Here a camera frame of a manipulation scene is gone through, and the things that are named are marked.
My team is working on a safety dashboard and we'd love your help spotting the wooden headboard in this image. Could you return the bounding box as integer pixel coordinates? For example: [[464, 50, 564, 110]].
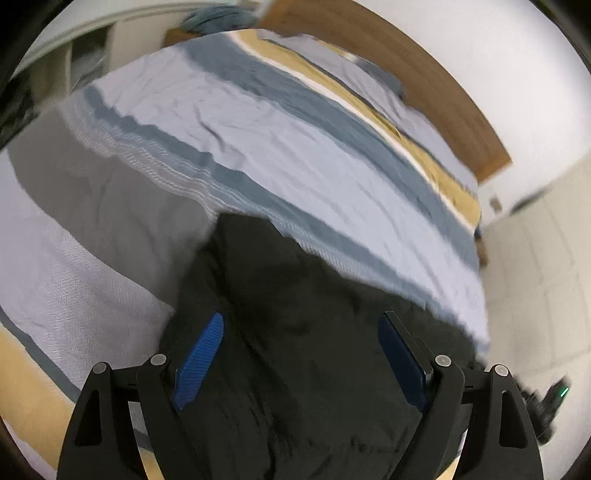
[[259, 0, 513, 184]]

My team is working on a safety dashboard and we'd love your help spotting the black puffer coat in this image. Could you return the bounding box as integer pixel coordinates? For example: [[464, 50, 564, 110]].
[[157, 211, 482, 480]]

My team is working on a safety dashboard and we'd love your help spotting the blue-grey pillow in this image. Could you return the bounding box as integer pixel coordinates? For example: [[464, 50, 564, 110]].
[[355, 58, 409, 100]]

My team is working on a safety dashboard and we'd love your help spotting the white low shelf cabinet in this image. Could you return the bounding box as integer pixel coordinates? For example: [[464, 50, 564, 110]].
[[14, 8, 186, 95]]

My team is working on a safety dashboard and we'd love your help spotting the striped bed cover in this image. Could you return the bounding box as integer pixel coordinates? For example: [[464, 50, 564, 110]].
[[0, 28, 493, 480]]

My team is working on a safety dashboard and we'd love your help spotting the blue crumpled cloth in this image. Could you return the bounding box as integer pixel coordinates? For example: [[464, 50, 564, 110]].
[[182, 4, 257, 36]]

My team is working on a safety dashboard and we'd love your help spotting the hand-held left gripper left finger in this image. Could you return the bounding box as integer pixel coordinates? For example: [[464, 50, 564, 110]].
[[55, 312, 225, 480]]

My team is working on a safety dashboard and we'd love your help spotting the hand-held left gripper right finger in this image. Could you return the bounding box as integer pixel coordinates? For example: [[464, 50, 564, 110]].
[[377, 311, 546, 480]]

